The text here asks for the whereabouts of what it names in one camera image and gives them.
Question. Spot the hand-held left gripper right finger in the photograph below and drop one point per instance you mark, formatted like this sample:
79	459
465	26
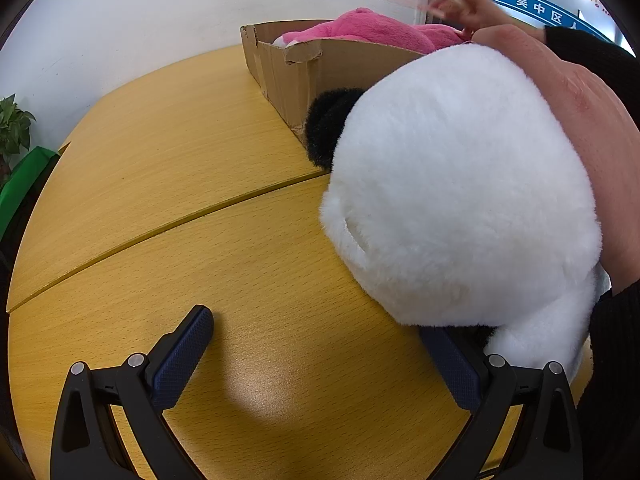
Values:
452	367

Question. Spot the white panda plush toy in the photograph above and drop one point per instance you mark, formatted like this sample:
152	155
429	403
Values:
450	185

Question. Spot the person's left forearm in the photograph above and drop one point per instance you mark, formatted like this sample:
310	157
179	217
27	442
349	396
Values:
585	47

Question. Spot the green potted plant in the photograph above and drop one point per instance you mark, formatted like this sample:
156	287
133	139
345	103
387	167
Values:
12	125

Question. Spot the long cardboard box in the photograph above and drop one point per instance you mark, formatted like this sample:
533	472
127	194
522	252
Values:
280	80

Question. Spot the person's right hand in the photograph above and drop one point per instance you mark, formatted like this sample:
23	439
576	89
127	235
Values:
590	135

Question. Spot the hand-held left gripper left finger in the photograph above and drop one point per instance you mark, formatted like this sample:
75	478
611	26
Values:
185	355

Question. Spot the pink plush bear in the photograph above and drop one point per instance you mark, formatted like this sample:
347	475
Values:
380	30

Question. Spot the person's left hand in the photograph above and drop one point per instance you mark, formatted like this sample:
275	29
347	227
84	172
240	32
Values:
470	7

